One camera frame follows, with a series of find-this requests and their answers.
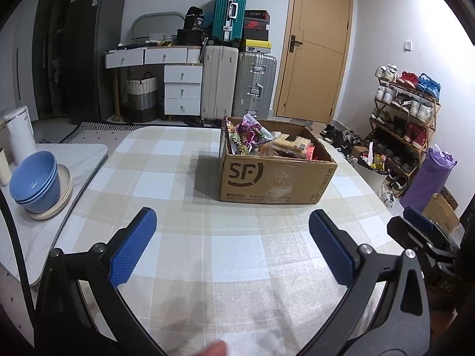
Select white wardrobe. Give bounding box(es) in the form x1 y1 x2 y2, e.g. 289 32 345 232
0 0 47 121

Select shoe rack with shoes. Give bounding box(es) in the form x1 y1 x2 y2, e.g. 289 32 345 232
371 64 442 179

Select printed cardboard carton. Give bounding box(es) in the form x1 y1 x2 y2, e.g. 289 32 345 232
421 187 463 235

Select blue bowl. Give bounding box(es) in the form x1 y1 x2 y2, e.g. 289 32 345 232
15 178 61 212
22 189 60 216

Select silver suitcase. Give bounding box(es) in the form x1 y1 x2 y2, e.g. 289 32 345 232
232 52 278 119

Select oval mirror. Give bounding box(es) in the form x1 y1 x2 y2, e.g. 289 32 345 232
131 12 186 41

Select dark grey refrigerator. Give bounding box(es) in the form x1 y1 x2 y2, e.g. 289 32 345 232
65 0 125 123

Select pile of wrappers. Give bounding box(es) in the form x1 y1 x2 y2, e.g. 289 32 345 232
362 144 388 169

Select bread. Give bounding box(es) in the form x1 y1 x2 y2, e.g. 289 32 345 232
256 143 283 156

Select person's left hand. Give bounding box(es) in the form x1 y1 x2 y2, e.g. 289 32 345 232
193 340 228 356

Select woven laundry basket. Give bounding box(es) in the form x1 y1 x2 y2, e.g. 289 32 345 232
126 72 159 123

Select wooden shoe rack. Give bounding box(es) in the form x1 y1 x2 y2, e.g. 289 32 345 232
369 76 442 186

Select white cup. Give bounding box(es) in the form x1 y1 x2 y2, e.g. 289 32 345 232
0 147 12 187

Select white trash bin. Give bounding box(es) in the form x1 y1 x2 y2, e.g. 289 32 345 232
356 156 392 177

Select white drawer dresser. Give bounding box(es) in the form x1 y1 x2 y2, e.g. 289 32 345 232
104 44 204 121

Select beige suitcase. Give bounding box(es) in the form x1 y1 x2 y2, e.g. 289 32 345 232
200 44 240 121

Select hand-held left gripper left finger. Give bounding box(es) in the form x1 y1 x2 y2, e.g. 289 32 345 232
33 208 158 356

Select black bag white print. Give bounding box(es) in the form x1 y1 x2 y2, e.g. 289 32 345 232
183 6 205 32

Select wooden door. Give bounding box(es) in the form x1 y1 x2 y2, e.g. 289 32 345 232
275 0 353 123

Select stacked blue bowls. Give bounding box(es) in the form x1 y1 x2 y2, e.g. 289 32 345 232
9 151 61 208

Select black wardrobe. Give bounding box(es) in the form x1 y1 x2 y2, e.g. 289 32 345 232
31 0 97 119

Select beige plate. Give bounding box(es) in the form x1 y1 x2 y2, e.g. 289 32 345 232
24 164 74 220

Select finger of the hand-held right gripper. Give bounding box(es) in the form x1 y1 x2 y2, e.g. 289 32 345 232
403 206 461 253
387 215 458 268

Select teal suitcase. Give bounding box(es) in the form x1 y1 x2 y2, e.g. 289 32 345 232
212 0 248 45

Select white lidded canister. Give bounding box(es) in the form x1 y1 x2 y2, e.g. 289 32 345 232
4 106 38 166

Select black storage basket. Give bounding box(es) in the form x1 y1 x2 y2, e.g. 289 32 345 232
176 29 204 46

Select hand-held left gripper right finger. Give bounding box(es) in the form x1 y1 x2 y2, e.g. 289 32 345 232
300 209 432 356

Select black cable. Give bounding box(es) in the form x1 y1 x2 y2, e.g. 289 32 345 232
0 189 36 306

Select pale cracker packet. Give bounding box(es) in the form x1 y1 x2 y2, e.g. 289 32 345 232
273 133 312 152

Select cluster of sneakers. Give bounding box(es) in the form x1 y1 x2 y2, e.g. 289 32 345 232
320 124 409 208

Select brown cardboard box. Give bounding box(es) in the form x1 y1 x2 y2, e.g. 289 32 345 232
218 116 338 205

